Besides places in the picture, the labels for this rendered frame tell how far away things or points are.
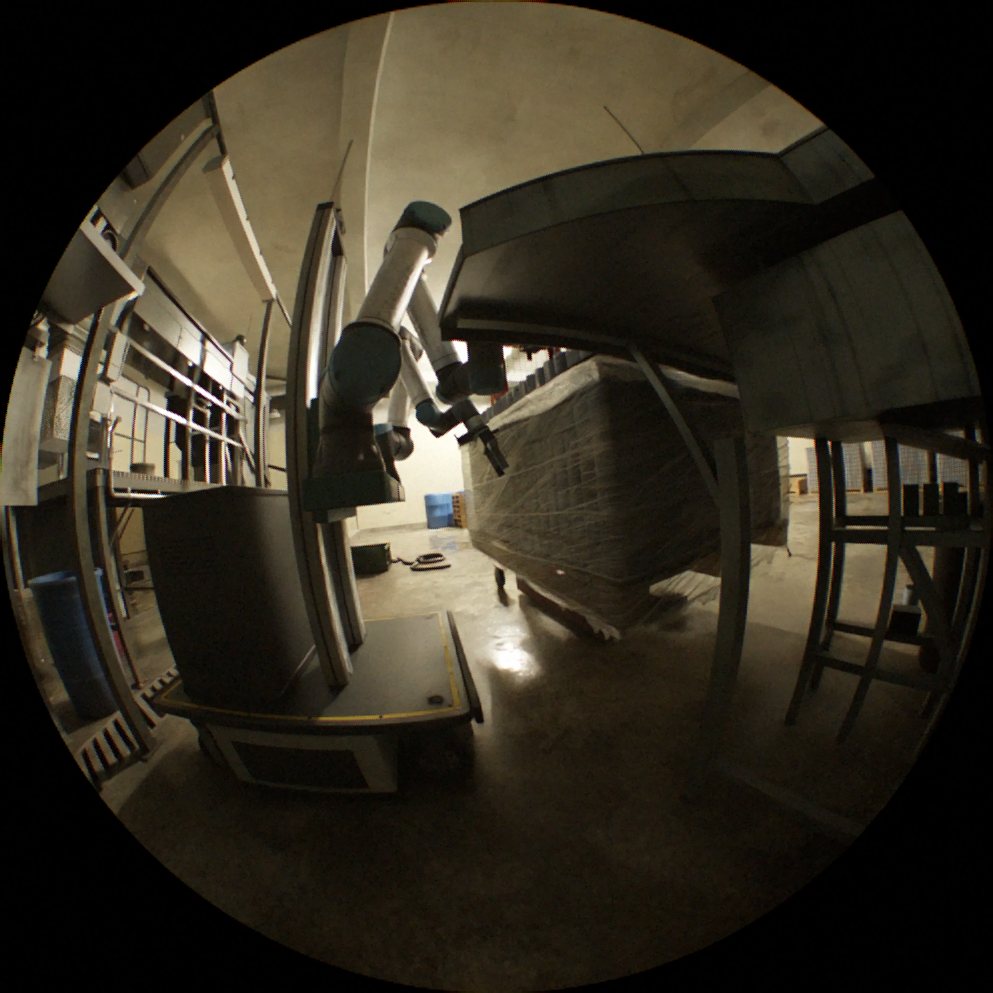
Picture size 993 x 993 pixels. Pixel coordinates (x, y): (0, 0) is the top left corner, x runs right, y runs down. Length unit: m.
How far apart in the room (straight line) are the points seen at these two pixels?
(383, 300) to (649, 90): 4.34
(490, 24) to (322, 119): 1.93
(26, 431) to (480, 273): 1.57
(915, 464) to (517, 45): 8.38
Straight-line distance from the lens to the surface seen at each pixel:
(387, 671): 0.92
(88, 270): 1.40
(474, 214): 0.51
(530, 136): 4.61
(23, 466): 1.58
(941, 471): 8.02
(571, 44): 4.25
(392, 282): 0.65
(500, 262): 0.47
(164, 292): 2.58
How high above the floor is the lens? 0.76
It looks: 1 degrees down
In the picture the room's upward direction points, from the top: 6 degrees counter-clockwise
